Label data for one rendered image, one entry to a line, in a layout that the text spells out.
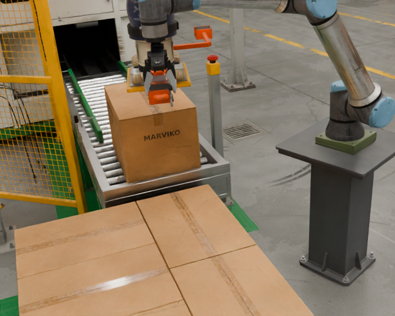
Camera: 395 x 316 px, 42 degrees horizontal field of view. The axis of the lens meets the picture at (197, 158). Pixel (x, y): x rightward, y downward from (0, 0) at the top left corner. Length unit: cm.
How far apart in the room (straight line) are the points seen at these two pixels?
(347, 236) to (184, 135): 99
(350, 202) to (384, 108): 54
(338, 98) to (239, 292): 106
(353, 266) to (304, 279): 28
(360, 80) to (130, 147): 116
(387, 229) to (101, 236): 180
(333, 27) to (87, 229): 141
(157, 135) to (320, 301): 120
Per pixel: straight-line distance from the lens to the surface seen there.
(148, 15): 180
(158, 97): 183
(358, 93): 238
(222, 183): 285
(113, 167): 306
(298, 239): 325
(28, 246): 250
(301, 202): 362
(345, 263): 291
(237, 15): 571
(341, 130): 260
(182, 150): 273
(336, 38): 221
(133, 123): 261
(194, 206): 256
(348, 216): 274
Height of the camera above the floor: 188
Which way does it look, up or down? 26 degrees down
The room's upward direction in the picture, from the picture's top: 5 degrees counter-clockwise
